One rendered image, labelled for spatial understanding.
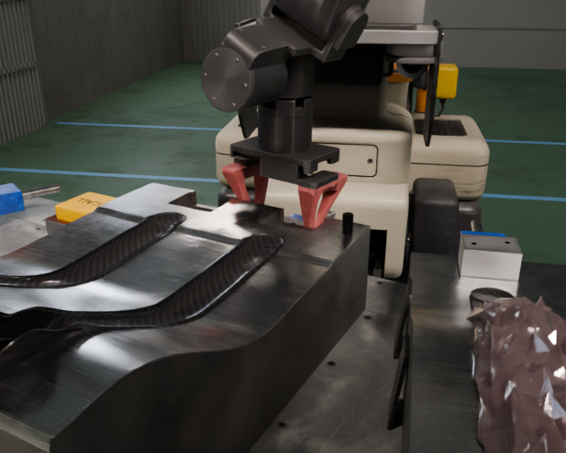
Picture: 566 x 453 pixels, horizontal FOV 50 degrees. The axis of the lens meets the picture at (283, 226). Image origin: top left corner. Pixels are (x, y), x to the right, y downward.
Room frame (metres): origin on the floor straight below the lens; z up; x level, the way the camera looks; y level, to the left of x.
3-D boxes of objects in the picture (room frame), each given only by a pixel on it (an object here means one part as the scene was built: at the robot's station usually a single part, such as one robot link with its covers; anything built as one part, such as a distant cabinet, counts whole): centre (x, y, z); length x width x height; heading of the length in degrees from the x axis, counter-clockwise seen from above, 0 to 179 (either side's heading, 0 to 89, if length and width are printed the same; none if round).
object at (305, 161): (0.63, 0.00, 0.96); 0.10 x 0.07 x 0.07; 54
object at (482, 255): (0.55, -0.20, 0.85); 0.13 x 0.05 x 0.05; 169
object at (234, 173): (0.64, 0.02, 0.88); 0.07 x 0.07 x 0.09; 54
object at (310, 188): (0.61, -0.02, 0.88); 0.07 x 0.07 x 0.09; 54
